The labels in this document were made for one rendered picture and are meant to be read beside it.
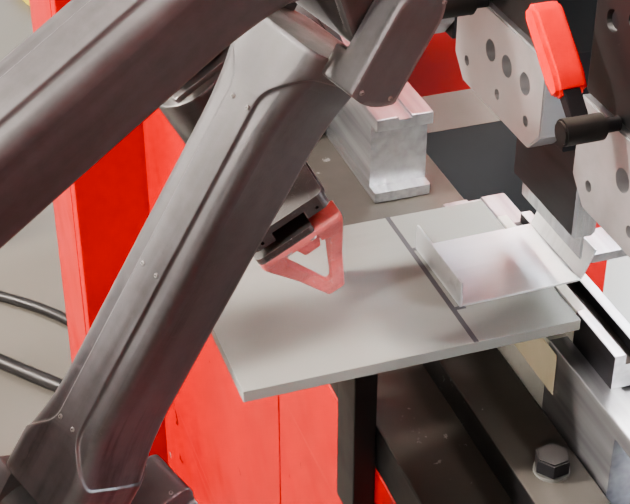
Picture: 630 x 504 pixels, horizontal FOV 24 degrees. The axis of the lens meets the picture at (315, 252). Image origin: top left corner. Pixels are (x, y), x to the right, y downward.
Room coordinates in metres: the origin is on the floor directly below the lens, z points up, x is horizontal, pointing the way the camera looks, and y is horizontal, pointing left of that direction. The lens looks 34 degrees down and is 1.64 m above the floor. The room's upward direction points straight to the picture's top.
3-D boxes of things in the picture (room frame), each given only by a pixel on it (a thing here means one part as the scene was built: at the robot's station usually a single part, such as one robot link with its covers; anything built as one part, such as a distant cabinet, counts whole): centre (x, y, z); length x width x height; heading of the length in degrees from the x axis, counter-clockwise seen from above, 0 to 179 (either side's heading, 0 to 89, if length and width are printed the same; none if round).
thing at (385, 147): (1.49, -0.01, 0.92); 0.50 x 0.06 x 0.10; 19
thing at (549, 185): (0.97, -0.19, 1.07); 0.10 x 0.02 x 0.10; 19
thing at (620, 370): (0.93, -0.20, 0.99); 0.20 x 0.03 x 0.03; 19
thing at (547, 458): (0.81, -0.18, 0.91); 0.03 x 0.03 x 0.02
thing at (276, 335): (0.92, -0.05, 1.00); 0.26 x 0.18 x 0.01; 109
